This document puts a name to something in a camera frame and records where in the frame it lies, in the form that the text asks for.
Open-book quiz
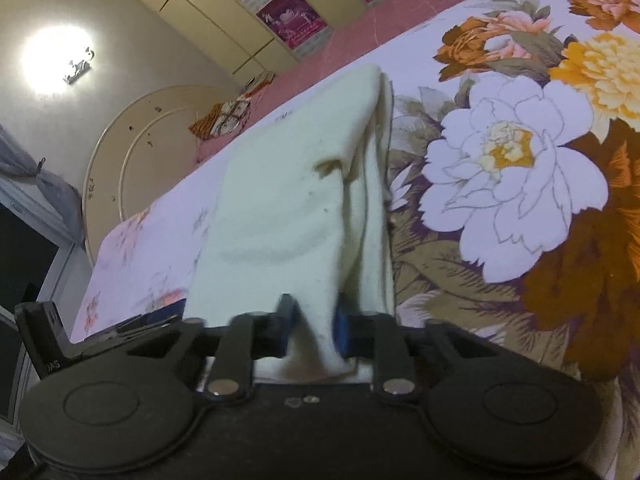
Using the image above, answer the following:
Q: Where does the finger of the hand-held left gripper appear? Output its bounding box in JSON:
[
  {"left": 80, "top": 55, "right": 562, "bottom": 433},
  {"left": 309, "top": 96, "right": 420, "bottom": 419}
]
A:
[{"left": 104, "top": 311, "right": 184, "bottom": 339}]

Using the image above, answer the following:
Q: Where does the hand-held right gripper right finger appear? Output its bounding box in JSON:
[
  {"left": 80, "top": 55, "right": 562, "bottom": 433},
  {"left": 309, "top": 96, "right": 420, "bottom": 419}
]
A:
[{"left": 332, "top": 304, "right": 502, "bottom": 404}]

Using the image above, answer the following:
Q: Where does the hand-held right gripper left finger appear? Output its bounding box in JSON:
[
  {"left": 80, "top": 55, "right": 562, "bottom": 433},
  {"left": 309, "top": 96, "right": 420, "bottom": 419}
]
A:
[{"left": 120, "top": 294, "right": 302, "bottom": 404}]

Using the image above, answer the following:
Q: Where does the cream small garment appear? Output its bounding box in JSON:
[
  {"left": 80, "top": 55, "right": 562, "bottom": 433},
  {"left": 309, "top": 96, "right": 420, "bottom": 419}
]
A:
[{"left": 187, "top": 63, "right": 397, "bottom": 382}]

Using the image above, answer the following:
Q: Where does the dark window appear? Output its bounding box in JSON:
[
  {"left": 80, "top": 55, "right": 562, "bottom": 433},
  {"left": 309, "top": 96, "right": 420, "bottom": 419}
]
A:
[{"left": 0, "top": 180, "right": 77, "bottom": 427}]

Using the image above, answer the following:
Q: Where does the grey curtain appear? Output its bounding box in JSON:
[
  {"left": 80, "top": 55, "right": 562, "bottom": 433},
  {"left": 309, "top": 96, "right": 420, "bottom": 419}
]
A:
[{"left": 0, "top": 125, "right": 87, "bottom": 250}]

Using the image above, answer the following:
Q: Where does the cream round headboard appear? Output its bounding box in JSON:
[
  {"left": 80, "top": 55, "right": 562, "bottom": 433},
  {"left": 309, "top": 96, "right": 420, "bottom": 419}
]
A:
[{"left": 82, "top": 85, "right": 242, "bottom": 267}]

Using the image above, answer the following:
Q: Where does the orange patterned pillow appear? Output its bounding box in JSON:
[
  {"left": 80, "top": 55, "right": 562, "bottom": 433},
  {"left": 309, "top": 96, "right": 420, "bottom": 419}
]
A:
[{"left": 188, "top": 92, "right": 261, "bottom": 141}]

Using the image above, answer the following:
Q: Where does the floral bedsheet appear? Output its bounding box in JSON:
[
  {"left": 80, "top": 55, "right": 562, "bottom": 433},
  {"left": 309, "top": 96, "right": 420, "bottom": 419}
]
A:
[{"left": 70, "top": 0, "right": 640, "bottom": 480}]

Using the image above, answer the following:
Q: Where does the pink checked blanket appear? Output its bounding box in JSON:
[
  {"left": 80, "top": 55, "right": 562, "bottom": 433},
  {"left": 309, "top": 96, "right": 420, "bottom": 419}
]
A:
[{"left": 190, "top": 0, "right": 501, "bottom": 167}]

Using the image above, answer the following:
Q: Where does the cream wardrobe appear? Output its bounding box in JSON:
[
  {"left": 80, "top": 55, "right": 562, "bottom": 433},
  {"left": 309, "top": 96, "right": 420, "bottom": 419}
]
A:
[{"left": 85, "top": 0, "right": 417, "bottom": 77}]

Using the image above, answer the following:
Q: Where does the bright wall lamp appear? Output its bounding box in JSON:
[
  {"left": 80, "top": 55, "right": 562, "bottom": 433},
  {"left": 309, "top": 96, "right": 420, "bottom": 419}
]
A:
[{"left": 20, "top": 27, "right": 99, "bottom": 97}]

